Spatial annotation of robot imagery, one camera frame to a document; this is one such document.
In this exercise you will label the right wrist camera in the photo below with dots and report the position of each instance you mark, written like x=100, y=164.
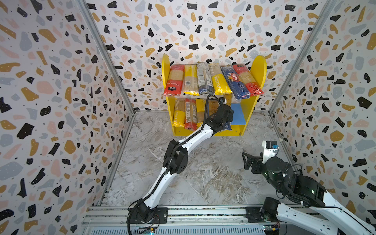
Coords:
x=270, y=149

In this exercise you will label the clear white label spaghetti bag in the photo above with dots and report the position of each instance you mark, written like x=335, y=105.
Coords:
x=205, y=85

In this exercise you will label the orange blue spaghetti bag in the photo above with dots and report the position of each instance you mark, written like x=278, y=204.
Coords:
x=213, y=106

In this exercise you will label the yellow Pastatime spaghetti bag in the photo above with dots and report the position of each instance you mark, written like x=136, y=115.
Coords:
x=200, y=110

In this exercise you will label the blue Barilla spaghetti bag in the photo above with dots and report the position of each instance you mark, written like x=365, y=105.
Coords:
x=236, y=85

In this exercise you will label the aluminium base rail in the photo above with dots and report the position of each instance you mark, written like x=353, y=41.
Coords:
x=187, y=220

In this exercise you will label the red spaghetti bag top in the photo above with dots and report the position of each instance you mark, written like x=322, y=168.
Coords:
x=248, y=80

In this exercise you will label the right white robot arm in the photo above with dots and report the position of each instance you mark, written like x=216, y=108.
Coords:
x=306, y=192

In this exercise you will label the red spaghetti bag black label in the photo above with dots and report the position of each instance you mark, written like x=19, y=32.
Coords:
x=175, y=81

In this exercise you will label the plain yellow spaghetti bag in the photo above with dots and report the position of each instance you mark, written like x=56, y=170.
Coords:
x=191, y=80

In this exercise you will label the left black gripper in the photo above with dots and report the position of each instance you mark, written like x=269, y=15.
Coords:
x=229, y=119

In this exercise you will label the dark blue spaghetti bag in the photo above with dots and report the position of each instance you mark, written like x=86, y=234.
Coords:
x=227, y=126

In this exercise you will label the red clear spaghetti bag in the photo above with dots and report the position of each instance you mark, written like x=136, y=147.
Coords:
x=190, y=114

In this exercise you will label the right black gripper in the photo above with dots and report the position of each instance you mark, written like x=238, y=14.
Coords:
x=258, y=160

